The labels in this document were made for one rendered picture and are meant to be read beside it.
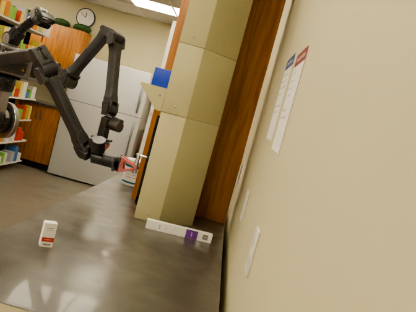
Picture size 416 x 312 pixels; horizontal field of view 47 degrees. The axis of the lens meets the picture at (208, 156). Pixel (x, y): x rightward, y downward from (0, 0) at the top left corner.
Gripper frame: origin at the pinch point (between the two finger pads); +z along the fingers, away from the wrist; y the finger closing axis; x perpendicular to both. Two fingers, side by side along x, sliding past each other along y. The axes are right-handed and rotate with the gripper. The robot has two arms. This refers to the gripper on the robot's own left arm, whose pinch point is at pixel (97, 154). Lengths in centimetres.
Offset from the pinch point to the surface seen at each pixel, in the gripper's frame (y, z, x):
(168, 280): 58, 15, -109
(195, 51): 41, -60, -46
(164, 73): 27, -49, -25
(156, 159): 37, -12, -46
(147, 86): 25, -40, -46
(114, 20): -154, -135, 510
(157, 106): 31, -33, -46
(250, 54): 63, -69, -9
